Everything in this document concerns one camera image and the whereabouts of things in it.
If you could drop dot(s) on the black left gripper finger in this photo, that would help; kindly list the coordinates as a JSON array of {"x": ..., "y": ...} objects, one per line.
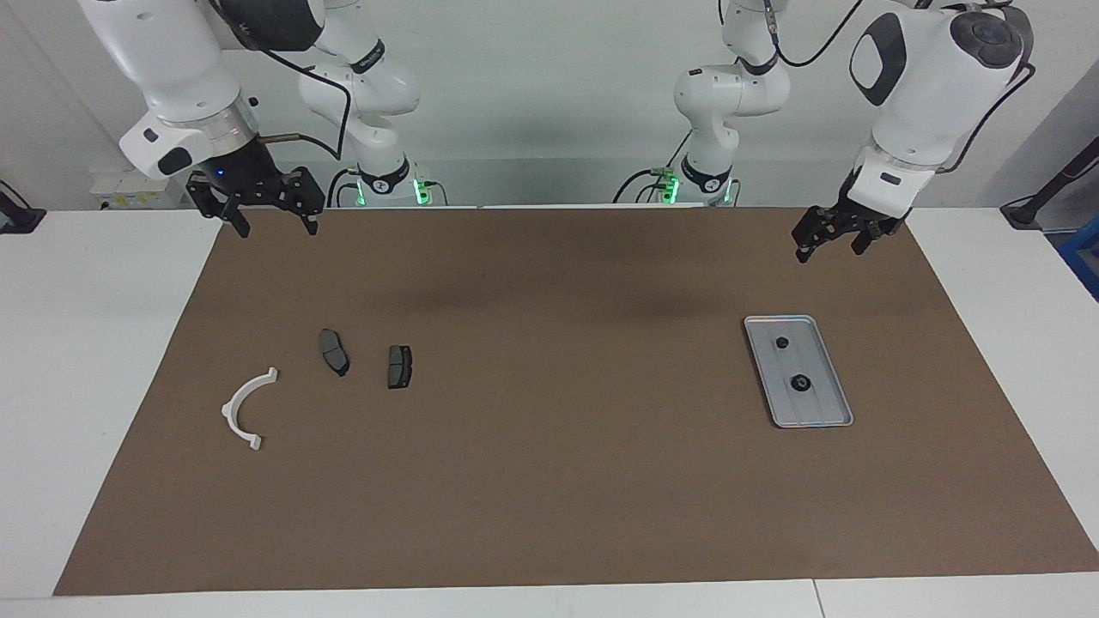
[
  {"x": 860, "y": 244},
  {"x": 804, "y": 252}
]

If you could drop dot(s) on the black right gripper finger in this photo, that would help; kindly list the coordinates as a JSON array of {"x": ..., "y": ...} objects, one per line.
[
  {"x": 311, "y": 223},
  {"x": 238, "y": 221}
]

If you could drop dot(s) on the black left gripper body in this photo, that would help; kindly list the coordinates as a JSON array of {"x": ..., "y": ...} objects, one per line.
[{"x": 846, "y": 219}]

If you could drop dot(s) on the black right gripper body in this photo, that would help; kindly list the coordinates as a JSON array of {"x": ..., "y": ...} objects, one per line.
[{"x": 249, "y": 180}]

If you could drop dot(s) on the large black bearing gear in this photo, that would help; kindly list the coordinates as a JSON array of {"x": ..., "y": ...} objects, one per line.
[{"x": 799, "y": 384}]

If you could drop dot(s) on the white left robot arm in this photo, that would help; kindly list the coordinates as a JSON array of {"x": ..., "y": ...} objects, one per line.
[{"x": 927, "y": 94}]

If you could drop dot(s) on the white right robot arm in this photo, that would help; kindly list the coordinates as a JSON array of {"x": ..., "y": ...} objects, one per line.
[{"x": 172, "y": 60}]

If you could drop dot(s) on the silver metal tray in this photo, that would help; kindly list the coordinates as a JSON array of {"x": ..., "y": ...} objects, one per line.
[{"x": 820, "y": 403}]

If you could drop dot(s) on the white power strip box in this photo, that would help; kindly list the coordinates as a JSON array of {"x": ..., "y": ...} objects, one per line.
[{"x": 137, "y": 190}]

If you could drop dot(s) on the curved dark grey brake pad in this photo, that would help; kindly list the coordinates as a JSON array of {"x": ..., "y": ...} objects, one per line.
[{"x": 333, "y": 352}]

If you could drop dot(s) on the black stand foot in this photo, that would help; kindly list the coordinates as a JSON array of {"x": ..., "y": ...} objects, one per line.
[
  {"x": 17, "y": 219},
  {"x": 1026, "y": 213}
]

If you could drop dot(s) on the rectangular dark grey brake pad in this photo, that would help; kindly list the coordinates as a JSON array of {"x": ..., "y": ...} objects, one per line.
[{"x": 400, "y": 367}]

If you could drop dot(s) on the blue box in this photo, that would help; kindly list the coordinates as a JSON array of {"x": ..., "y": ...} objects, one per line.
[{"x": 1083, "y": 257}]

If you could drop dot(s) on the brown table mat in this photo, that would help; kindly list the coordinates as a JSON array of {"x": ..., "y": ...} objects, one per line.
[{"x": 549, "y": 481}]

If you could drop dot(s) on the white semicircular plastic bracket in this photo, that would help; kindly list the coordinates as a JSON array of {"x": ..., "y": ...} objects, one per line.
[{"x": 230, "y": 412}]

